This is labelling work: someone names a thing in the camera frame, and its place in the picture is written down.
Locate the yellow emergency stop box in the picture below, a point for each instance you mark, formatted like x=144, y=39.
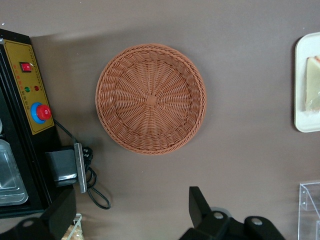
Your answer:
x=15, y=125

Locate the beige plastic tray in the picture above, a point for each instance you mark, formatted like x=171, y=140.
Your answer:
x=300, y=100

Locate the red rocker power switch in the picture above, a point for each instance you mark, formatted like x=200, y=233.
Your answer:
x=26, y=67

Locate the red emergency stop button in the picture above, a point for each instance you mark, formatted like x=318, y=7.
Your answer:
x=42, y=113

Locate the clear acrylic bottle rack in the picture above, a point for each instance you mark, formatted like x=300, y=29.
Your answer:
x=310, y=200

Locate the grey metal machine lever plate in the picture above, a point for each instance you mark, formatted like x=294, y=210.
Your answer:
x=65, y=167

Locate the triangular sandwich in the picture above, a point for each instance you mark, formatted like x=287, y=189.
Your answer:
x=313, y=85

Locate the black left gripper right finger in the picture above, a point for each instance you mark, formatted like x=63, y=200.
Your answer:
x=200, y=207

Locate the round brown wicker basket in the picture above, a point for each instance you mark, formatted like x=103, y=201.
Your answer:
x=150, y=100

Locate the foil tray in machine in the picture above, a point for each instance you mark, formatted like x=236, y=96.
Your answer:
x=11, y=175

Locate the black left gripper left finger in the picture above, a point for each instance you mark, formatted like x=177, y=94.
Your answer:
x=60, y=215

